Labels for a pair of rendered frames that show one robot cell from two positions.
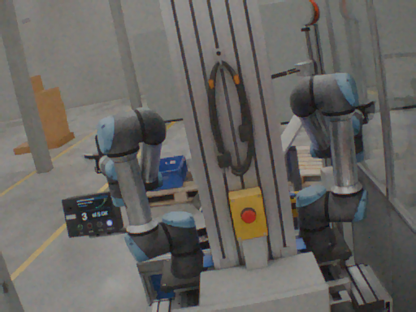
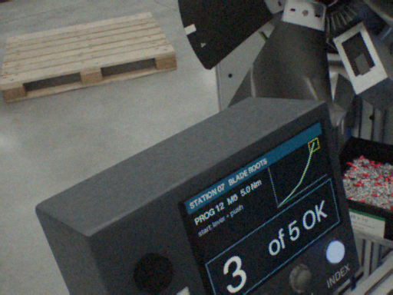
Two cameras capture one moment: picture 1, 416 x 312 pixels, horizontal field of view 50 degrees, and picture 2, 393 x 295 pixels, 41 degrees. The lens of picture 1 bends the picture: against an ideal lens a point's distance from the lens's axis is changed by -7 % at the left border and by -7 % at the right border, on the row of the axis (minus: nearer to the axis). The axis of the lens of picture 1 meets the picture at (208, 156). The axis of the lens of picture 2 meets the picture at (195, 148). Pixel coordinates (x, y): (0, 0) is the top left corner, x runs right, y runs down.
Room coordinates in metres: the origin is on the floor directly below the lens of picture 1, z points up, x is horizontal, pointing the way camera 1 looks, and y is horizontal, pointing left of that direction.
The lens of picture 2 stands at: (1.83, 0.86, 1.49)
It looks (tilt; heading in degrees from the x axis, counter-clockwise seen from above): 31 degrees down; 319
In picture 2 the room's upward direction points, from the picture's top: 7 degrees counter-clockwise
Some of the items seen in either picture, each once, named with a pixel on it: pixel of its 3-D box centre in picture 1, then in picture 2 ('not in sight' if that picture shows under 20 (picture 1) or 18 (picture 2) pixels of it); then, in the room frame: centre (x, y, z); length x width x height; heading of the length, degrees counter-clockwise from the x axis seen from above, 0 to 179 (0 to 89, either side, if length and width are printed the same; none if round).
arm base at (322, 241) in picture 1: (315, 233); not in sight; (1.59, -0.34, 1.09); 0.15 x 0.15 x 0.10
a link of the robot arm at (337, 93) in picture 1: (342, 150); not in sight; (1.52, -0.46, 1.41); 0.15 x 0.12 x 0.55; 62
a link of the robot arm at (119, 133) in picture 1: (133, 189); not in sight; (1.56, 0.28, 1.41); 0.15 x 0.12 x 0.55; 113
